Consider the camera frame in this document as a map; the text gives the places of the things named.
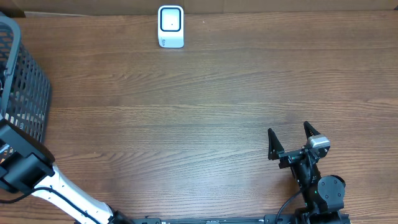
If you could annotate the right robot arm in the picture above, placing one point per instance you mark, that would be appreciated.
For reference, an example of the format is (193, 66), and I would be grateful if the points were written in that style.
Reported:
(323, 195)

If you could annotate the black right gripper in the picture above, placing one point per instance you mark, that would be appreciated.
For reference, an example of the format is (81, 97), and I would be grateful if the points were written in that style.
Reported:
(277, 152)

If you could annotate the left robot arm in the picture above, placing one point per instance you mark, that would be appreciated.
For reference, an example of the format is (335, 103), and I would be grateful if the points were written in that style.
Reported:
(31, 170)

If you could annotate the grey plastic mesh basket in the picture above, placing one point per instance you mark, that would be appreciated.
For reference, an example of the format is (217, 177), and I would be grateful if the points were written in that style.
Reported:
(25, 88)

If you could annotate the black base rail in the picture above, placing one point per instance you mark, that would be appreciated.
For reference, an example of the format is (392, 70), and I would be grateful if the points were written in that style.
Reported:
(211, 220)

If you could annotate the white barcode scanner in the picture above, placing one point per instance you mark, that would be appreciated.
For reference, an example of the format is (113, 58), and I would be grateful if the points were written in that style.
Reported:
(170, 26)

